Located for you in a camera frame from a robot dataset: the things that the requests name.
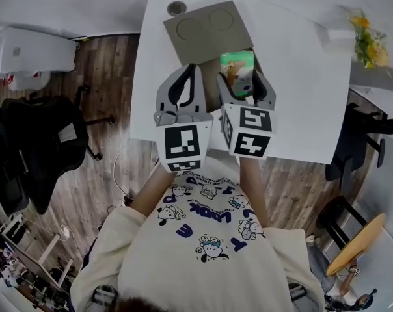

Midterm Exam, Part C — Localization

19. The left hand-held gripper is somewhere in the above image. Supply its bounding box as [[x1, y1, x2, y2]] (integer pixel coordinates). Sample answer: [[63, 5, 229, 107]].
[[152, 62, 215, 174]]

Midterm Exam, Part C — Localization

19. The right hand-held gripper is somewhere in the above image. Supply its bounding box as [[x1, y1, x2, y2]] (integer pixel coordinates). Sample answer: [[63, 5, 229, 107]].
[[215, 69, 278, 161]]

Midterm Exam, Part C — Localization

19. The green snack packet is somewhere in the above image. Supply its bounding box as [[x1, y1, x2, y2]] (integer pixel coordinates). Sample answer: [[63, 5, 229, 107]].
[[219, 51, 256, 99]]

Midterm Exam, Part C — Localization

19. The brown cardboard box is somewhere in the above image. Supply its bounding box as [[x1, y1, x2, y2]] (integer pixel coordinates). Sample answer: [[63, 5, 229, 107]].
[[163, 0, 267, 114]]

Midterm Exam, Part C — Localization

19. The person's left forearm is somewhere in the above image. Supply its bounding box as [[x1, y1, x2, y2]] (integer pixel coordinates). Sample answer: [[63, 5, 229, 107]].
[[130, 159, 180, 220]]

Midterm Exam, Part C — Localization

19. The person's right forearm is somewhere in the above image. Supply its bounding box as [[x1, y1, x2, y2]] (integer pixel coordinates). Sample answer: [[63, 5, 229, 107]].
[[237, 154, 270, 231]]

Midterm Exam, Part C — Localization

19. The white box on floor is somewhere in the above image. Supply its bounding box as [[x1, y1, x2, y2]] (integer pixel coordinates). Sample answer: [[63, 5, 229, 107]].
[[0, 23, 77, 79]]

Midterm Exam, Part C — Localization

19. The grey round desk grommet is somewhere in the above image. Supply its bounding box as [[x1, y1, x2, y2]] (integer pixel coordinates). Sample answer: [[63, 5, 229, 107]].
[[167, 0, 187, 16]]

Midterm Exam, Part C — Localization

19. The black office chair with headrest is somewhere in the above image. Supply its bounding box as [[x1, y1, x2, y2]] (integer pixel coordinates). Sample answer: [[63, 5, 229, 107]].
[[324, 101, 393, 192]]

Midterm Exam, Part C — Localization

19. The yellow flower bouquet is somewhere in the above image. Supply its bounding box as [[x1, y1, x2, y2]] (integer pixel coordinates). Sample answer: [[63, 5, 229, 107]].
[[347, 7, 392, 70]]

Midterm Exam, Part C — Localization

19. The black mesh office chair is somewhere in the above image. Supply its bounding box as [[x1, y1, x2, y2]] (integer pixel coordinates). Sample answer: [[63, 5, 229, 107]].
[[1, 85, 116, 216]]

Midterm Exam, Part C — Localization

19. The white plastic bag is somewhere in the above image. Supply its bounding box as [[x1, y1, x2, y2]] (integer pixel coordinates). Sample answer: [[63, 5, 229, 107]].
[[0, 70, 51, 93]]

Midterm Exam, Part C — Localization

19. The cream printed shirt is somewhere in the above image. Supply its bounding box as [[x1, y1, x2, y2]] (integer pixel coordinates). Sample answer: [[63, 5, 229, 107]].
[[70, 156, 325, 312]]

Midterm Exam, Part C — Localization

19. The white power adapter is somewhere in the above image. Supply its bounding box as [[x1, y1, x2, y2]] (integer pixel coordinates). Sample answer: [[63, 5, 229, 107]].
[[59, 224, 73, 242]]

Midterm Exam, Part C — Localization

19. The round wooden stool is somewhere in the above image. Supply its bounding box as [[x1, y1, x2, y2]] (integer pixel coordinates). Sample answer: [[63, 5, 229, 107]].
[[316, 195, 387, 277]]

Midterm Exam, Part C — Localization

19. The white metal rack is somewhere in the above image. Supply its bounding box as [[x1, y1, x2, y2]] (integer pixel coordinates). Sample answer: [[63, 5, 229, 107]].
[[0, 212, 74, 289]]

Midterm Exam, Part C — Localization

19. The white floor cable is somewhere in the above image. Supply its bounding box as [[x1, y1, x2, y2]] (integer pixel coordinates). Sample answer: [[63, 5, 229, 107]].
[[113, 140, 162, 203]]

